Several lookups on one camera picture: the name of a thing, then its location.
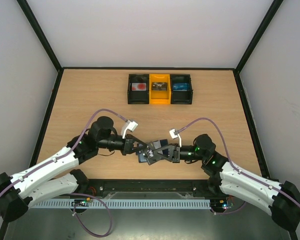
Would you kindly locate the grey slotted cable duct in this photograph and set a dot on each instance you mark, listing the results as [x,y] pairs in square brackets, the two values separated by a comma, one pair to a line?
[187,204]

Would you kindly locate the left black bin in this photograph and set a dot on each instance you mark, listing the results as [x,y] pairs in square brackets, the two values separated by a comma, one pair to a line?
[138,97]

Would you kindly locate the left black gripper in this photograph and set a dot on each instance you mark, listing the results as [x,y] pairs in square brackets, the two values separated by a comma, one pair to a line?
[128,148]

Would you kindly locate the right black bin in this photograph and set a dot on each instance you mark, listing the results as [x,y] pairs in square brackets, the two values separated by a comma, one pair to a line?
[181,97]

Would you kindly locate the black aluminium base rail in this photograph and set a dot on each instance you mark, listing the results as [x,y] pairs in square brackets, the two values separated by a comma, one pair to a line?
[100,187]

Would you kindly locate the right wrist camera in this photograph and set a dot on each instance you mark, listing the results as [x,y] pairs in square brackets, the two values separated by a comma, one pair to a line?
[174,134]

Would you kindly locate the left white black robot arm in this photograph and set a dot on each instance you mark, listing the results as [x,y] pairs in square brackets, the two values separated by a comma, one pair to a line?
[58,174]

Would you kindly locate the black vip card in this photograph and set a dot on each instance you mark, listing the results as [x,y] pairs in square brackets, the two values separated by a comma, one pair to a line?
[159,86]
[149,156]

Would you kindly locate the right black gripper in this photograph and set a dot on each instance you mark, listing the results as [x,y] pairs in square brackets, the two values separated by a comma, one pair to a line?
[176,153]

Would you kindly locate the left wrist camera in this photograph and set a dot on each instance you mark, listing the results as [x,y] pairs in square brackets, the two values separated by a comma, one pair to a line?
[129,126]

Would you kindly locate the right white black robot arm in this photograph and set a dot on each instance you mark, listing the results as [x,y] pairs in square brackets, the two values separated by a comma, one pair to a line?
[279,200]

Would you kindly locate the black bin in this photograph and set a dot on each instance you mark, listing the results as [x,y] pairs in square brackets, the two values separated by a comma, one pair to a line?
[181,97]
[138,97]

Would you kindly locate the black VIP card in bin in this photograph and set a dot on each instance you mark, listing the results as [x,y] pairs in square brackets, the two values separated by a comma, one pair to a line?
[159,86]

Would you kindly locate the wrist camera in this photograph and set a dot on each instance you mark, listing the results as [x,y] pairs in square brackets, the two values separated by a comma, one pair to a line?
[129,126]
[174,134]

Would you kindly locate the red white card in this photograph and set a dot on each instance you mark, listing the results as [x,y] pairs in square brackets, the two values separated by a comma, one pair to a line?
[138,86]

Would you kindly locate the navy blue card holder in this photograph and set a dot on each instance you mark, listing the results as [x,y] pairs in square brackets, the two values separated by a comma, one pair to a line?
[157,144]

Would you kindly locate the yellow middle bin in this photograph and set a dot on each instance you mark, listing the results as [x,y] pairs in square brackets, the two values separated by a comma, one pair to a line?
[160,97]

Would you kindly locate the blue card in bin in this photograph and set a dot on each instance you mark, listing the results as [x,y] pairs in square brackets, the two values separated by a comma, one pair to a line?
[180,86]

